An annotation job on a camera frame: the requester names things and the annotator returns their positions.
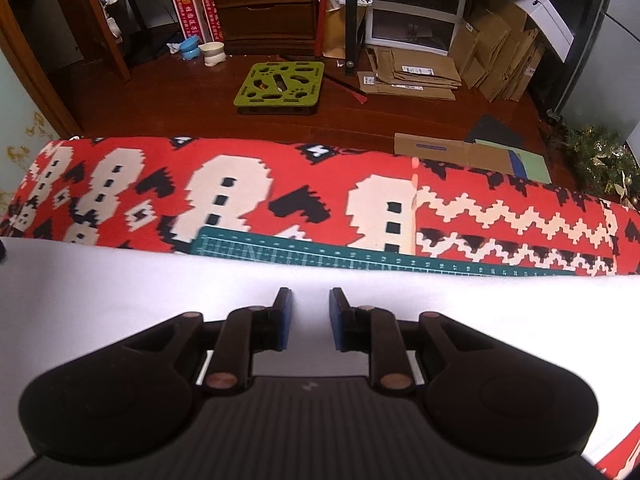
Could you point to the white drawer unit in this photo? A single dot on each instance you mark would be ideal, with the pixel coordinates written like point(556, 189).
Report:
point(415, 15)

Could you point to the green cutting mat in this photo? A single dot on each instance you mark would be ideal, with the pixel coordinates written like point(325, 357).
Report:
point(350, 257)

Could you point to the red patterned blanket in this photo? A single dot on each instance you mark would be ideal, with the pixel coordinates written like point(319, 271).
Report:
point(320, 190)

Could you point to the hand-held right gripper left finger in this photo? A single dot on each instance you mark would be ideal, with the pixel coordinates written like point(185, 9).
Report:
point(284, 321)

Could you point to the stack of flattened cardboard boxes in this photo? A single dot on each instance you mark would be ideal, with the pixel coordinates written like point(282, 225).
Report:
point(480, 50)

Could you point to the white shirt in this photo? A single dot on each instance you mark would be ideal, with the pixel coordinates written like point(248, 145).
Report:
point(125, 285)

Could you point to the coloured paper sheets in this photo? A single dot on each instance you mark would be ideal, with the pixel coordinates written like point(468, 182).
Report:
point(525, 157)

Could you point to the wooden drawer cabinet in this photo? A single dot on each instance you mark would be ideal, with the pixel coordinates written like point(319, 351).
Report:
point(265, 15)

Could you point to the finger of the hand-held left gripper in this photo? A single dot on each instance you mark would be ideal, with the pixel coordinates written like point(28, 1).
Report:
point(2, 252)

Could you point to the grey refrigerator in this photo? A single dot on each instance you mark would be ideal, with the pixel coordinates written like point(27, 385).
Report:
point(605, 60)

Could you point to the flat cardboard sheet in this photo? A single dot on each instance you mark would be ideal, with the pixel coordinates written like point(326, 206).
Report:
point(440, 152)

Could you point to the white cardboard box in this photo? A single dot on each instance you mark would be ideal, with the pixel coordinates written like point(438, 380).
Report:
point(547, 20)

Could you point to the tall red box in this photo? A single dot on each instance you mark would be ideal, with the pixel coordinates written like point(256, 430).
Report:
point(186, 10)
point(212, 7)

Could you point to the christmas garland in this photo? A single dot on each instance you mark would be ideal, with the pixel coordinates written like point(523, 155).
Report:
point(595, 160)

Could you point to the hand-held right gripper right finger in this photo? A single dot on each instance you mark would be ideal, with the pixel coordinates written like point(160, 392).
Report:
point(338, 321)

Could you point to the blue pet bowl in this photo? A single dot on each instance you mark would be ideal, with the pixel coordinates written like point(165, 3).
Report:
point(189, 45)

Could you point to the green plastic stool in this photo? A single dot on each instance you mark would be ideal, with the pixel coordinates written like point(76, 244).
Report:
point(280, 85)

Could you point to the white pet bowl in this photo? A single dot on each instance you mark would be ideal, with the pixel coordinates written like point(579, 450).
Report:
point(211, 54)

